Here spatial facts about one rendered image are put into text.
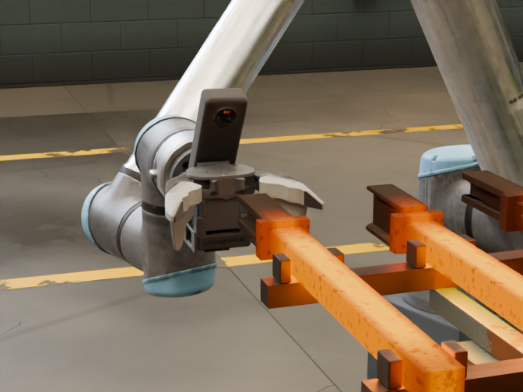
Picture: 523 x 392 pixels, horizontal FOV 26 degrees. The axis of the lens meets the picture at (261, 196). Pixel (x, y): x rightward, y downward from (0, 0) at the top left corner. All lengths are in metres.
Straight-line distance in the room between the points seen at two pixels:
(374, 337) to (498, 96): 0.93
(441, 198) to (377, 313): 1.13
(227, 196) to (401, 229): 0.23
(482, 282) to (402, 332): 0.14
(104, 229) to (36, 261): 2.69
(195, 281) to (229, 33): 0.36
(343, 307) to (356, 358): 2.47
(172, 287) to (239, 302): 2.31
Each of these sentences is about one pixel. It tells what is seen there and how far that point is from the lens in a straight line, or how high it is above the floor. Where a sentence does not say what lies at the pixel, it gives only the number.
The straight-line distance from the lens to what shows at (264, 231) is 0.98.
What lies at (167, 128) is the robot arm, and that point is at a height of 1.03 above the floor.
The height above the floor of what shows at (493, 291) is 1.01.
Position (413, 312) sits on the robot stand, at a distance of 1.97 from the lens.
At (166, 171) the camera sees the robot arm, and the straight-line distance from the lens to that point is 1.27.
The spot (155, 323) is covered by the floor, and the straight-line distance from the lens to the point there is 3.55.
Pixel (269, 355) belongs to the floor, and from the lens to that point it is 3.30.
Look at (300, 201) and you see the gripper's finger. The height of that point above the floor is 1.00.
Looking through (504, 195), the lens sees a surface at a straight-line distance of 1.07.
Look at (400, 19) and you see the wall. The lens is 8.51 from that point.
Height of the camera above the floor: 1.30
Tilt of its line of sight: 15 degrees down
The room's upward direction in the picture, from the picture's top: straight up
